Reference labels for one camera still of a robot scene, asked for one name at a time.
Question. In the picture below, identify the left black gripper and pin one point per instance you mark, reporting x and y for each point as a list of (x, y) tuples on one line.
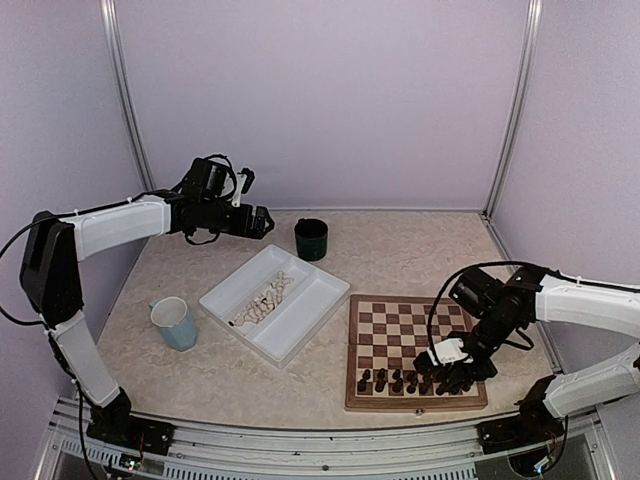
[(243, 227)]

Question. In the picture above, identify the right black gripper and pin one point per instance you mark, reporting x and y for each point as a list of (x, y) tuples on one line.
[(457, 380)]

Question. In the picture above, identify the dark chess piece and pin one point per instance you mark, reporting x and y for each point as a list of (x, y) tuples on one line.
[(424, 388)]

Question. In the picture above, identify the wooden chess board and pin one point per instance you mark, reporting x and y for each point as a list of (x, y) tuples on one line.
[(389, 332)]

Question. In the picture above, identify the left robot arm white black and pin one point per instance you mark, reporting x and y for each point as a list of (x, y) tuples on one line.
[(209, 198)]

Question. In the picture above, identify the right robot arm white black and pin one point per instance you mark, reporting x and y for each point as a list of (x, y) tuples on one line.
[(594, 327)]

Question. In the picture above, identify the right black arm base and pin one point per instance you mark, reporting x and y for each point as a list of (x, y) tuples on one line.
[(533, 423)]

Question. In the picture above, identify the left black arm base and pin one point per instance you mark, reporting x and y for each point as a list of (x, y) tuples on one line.
[(114, 424)]

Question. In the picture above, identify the pile of white chess pieces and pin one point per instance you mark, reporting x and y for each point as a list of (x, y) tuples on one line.
[(261, 305)]

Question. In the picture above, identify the dark green cup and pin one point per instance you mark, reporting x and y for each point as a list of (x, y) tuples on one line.
[(311, 238)]

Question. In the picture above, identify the white divided plastic tray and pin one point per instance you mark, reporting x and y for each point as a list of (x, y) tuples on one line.
[(309, 301)]

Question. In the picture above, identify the light blue cup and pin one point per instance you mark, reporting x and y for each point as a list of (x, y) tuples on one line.
[(173, 320)]

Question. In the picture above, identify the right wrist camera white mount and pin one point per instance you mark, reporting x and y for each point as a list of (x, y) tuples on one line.
[(445, 352)]

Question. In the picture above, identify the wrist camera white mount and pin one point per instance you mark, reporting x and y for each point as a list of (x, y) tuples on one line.
[(244, 181), (445, 352)]

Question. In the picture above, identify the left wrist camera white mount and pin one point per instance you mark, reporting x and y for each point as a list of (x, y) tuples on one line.
[(244, 181)]

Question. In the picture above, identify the left aluminium frame post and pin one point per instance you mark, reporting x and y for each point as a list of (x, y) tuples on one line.
[(110, 21)]

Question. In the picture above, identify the aluminium frame post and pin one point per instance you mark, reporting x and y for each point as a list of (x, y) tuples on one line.
[(525, 67), (110, 21)]

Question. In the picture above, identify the right aluminium frame post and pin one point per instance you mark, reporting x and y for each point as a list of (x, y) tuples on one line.
[(525, 67)]

